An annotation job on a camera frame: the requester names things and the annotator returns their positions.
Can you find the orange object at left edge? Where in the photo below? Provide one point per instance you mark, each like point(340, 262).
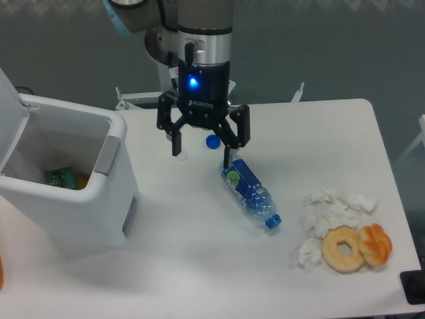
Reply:
point(1, 274)

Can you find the white trash bin lid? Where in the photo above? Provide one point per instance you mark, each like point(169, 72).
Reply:
point(14, 115)

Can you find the white metal bracket right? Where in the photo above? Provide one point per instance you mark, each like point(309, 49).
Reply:
point(299, 93)

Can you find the twisted glazed bread roll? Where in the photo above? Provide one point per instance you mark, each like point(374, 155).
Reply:
point(374, 244)

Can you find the white chair frame right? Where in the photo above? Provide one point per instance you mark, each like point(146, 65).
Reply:
point(412, 153)

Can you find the orange item in bin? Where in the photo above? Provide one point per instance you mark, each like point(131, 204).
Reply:
point(81, 182)

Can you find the ring donut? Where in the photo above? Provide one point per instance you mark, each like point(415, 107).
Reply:
point(340, 250)

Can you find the crumpled white tissue lower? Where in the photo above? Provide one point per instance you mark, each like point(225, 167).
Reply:
point(309, 255)

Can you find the crumpled white tissue upper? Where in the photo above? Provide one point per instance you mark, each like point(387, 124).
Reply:
point(328, 209)

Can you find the black device at edge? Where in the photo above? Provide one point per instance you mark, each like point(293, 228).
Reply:
point(413, 286)

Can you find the green can in bin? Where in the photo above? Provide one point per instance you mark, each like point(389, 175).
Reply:
point(64, 177)

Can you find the crumpled white tissue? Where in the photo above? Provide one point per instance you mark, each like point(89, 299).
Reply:
point(328, 209)
point(309, 255)

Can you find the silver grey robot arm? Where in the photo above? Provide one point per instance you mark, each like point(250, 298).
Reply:
point(193, 39)

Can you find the white trash bin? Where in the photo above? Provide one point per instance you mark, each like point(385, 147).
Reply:
point(91, 140)

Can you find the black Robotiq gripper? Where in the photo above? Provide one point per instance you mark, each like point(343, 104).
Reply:
point(203, 103)

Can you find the blue bottle cap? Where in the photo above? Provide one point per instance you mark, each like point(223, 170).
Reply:
point(212, 141)

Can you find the clear blue-label plastic bottle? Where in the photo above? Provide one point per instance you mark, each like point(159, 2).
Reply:
point(252, 195)

